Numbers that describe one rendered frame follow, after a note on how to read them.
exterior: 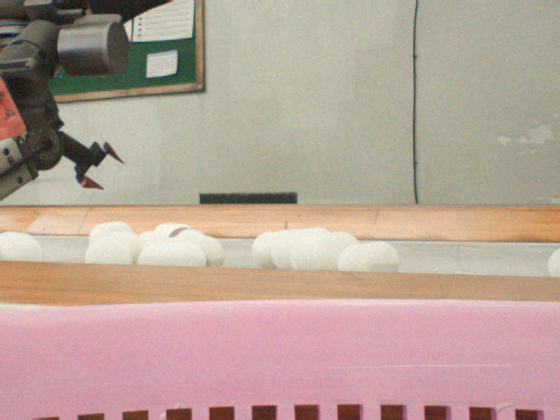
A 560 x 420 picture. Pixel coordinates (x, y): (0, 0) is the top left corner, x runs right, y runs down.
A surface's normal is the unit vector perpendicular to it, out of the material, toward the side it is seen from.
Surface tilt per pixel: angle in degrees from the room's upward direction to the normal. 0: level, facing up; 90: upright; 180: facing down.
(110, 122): 90
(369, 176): 91
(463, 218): 45
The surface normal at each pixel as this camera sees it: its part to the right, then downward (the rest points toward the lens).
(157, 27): -0.35, 0.06
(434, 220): -0.21, -0.66
